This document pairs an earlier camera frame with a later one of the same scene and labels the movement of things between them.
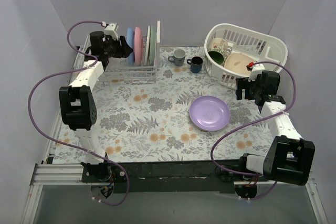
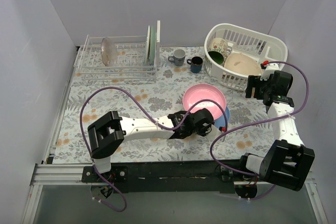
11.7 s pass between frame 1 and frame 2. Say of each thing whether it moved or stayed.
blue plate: moved
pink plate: moved
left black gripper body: moved
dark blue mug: stayed
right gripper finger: moved
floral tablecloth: stayed
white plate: stayed
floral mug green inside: stayed
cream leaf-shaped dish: stayed
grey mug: stayed
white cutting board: stayed
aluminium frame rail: stayed
